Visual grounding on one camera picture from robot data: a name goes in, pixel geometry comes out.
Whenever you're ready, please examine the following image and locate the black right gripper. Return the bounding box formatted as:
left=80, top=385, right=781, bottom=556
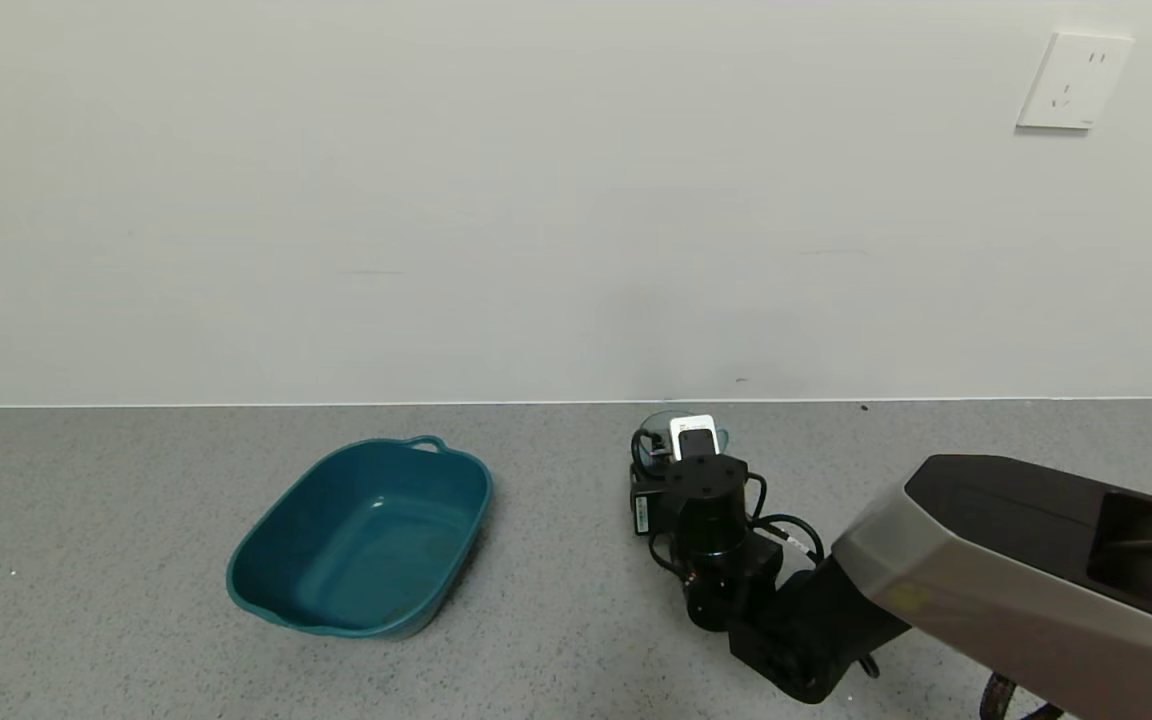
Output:
left=630, top=463, right=681, bottom=536

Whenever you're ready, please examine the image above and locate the translucent blue handled cup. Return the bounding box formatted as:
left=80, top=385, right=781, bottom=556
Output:
left=634, top=408, right=731, bottom=467

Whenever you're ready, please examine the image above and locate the teal plastic basin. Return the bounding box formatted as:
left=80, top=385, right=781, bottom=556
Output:
left=226, top=435, right=494, bottom=641

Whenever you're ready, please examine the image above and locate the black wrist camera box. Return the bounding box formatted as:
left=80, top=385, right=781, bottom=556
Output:
left=630, top=464, right=669, bottom=538

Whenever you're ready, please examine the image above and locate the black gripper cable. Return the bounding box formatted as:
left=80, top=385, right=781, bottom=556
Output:
left=748, top=472, right=826, bottom=567

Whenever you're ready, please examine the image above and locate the braided arm cable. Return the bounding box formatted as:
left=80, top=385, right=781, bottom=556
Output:
left=979, top=672, right=1067, bottom=720

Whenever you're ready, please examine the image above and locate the white wall socket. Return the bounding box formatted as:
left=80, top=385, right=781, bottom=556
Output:
left=1016, top=33, right=1135, bottom=132

